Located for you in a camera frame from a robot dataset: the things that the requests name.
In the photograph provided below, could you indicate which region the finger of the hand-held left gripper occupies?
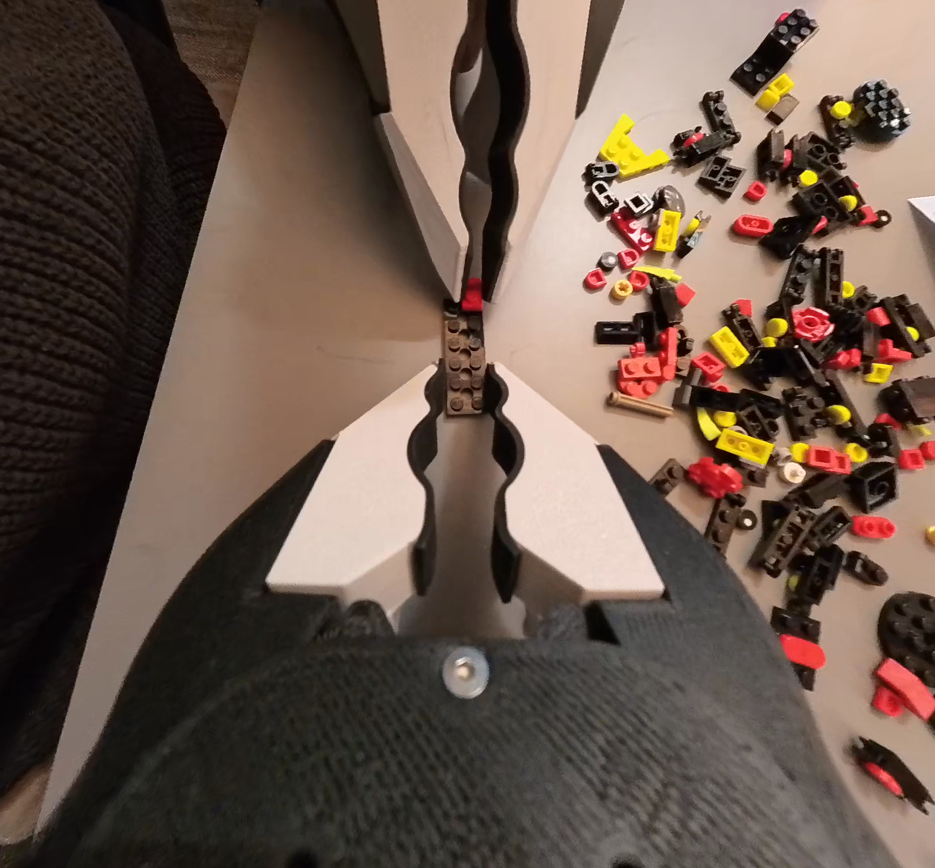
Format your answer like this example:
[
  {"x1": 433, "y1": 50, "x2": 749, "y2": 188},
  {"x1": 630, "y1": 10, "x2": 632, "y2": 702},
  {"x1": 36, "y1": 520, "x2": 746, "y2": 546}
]
[
  {"x1": 307, "y1": 0, "x2": 476, "y2": 301},
  {"x1": 467, "y1": 0, "x2": 638, "y2": 304}
]

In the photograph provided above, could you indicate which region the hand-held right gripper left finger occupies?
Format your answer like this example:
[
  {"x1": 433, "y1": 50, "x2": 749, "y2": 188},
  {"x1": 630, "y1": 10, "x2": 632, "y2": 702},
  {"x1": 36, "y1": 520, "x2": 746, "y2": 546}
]
[{"x1": 265, "y1": 362, "x2": 448, "y2": 602}]

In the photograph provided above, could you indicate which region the dark knit cloth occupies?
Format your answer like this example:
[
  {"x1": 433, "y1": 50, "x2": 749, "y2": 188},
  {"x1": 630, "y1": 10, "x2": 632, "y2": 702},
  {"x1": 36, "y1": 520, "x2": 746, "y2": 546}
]
[{"x1": 0, "y1": 0, "x2": 229, "y2": 799}]

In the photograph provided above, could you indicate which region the tan lego axle pin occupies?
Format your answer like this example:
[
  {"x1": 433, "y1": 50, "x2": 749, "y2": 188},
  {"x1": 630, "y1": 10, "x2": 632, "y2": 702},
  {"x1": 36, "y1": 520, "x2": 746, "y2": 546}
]
[{"x1": 605, "y1": 391, "x2": 675, "y2": 419}]

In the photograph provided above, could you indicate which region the pile of loose lego pieces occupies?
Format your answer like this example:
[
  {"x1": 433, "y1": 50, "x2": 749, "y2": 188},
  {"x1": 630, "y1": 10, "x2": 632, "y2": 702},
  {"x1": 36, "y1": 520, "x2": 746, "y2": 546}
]
[{"x1": 583, "y1": 6, "x2": 935, "y2": 814}]

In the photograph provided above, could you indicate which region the round black studded lego plate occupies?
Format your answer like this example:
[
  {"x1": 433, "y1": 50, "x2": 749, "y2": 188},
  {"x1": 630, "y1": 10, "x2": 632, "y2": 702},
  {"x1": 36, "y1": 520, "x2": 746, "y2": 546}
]
[{"x1": 851, "y1": 79, "x2": 913, "y2": 146}]

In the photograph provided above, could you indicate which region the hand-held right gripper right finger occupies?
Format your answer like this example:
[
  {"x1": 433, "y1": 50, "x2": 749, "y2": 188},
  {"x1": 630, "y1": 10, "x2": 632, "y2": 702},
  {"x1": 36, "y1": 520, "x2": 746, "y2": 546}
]
[{"x1": 484, "y1": 362, "x2": 666, "y2": 602}]

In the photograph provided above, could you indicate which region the yellow wedge lego plate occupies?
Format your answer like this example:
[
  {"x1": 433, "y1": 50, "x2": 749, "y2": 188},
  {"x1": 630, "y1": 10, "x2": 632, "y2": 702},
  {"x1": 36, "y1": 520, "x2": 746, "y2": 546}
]
[{"x1": 599, "y1": 113, "x2": 670, "y2": 179}]

